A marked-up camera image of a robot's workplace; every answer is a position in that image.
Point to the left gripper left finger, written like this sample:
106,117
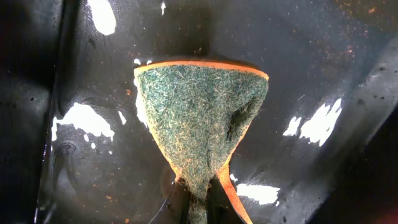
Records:
175,208

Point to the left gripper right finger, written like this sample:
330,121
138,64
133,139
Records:
219,209

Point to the green orange sponge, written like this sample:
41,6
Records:
198,112

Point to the black rectangular tray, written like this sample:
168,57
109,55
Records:
75,149

